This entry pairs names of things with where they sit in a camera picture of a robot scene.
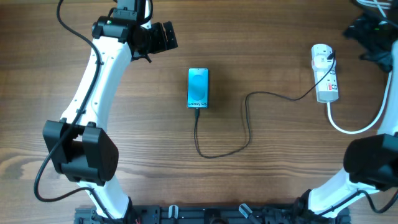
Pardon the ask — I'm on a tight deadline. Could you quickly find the blue Galaxy smartphone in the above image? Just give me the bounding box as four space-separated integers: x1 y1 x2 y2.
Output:
187 68 209 109

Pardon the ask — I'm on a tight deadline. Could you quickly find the black charging cable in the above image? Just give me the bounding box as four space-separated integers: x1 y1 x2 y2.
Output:
193 50 338 159

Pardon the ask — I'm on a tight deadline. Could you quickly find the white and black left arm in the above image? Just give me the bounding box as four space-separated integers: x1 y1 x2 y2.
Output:
43 1 178 223

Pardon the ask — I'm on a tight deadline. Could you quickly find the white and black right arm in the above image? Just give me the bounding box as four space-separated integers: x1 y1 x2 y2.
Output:
285 40 397 223

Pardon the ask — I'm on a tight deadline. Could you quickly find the white USB charger adapter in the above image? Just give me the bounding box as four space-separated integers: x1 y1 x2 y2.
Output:
312 52 335 72

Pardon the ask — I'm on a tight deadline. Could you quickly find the white power strip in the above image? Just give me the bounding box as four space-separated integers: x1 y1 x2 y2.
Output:
311 44 339 103

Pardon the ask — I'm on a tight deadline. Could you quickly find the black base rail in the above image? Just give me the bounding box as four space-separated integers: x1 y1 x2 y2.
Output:
74 203 351 224

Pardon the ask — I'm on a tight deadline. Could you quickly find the white power strip cord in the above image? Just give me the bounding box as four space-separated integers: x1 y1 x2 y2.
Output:
326 0 394 135

